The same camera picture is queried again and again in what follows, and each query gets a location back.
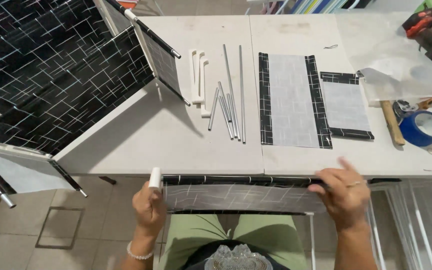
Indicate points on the person's right hand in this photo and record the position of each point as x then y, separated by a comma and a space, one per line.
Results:
347, 206

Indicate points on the person's left hand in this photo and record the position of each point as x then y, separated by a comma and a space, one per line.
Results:
146, 212

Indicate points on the person's left fingers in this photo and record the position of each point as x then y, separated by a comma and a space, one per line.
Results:
152, 193

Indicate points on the white plastic tube connector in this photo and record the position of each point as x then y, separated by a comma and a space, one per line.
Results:
155, 177

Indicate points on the black patterned fabric shelf panel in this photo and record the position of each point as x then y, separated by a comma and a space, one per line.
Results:
238, 197

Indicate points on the short silver metal rod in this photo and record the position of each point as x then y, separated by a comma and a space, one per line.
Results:
223, 99
231, 112
213, 108
226, 118

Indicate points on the dark top with lace trim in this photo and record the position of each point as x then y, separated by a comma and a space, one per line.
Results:
236, 258

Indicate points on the green shorts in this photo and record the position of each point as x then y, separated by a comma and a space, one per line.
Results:
268, 232

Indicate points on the long silver metal rod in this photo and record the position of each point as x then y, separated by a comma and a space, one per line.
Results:
230, 86

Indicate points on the large black-edged grey fabric panel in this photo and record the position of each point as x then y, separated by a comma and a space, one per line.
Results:
291, 101

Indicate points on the small black-edged grey fabric panel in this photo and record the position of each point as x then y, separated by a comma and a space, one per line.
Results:
345, 105

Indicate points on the stack of coloured sheets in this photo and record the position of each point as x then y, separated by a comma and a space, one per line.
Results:
324, 5

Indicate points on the blue tape roll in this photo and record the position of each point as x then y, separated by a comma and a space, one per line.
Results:
411, 131

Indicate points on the clear plastic sheets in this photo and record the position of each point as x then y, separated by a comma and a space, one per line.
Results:
418, 225

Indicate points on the translucent white plastic sheet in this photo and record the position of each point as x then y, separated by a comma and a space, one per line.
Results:
381, 52

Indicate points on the red and black power drill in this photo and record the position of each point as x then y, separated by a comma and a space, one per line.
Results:
426, 33

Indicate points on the white plastic bracket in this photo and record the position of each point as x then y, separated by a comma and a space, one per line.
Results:
204, 90
198, 78

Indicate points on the black patterned fabric wardrobe frame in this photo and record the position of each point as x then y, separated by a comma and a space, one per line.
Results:
43, 75

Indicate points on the white metal frame leg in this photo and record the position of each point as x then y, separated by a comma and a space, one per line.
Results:
312, 240

